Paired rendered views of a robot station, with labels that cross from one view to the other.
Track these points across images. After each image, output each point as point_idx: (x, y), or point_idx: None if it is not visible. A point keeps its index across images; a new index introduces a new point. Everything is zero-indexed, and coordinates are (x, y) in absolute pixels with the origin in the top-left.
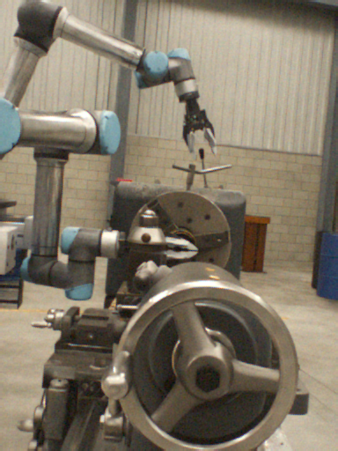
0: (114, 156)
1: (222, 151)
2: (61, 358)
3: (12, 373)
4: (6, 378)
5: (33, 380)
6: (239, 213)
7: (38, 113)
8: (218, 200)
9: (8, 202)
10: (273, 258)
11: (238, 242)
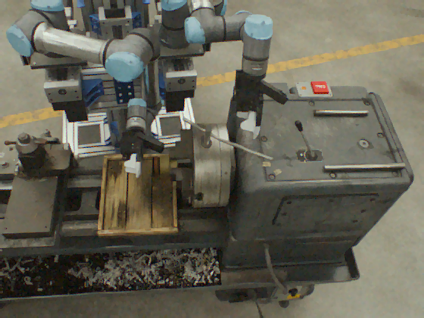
0: None
1: None
2: (15, 150)
3: (418, 132)
4: (404, 132)
5: (413, 150)
6: (242, 196)
7: (60, 39)
8: (242, 171)
9: (166, 56)
10: None
11: (239, 210)
